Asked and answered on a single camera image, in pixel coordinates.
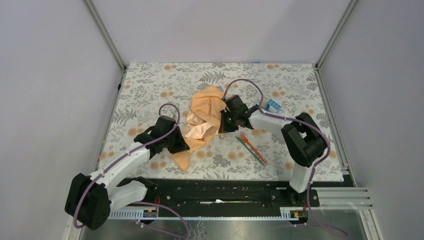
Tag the peach satin napkin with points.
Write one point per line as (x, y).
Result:
(202, 123)

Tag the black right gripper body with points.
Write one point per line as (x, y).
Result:
(229, 123)

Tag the right aluminium frame post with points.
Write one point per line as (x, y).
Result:
(337, 31)

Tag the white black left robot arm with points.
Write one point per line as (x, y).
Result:
(91, 198)

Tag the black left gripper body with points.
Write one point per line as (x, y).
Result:
(174, 142)

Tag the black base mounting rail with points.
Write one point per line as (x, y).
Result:
(226, 198)

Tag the orange plastic fork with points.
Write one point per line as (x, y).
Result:
(246, 141)

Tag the colourful toy brick pile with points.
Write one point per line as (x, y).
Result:
(269, 105)

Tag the floral patterned table mat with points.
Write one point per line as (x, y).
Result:
(150, 88)

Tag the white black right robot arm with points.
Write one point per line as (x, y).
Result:
(305, 142)

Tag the left aluminium frame post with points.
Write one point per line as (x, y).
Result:
(104, 33)

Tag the aluminium frame post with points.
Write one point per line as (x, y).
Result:
(337, 31)
(104, 33)

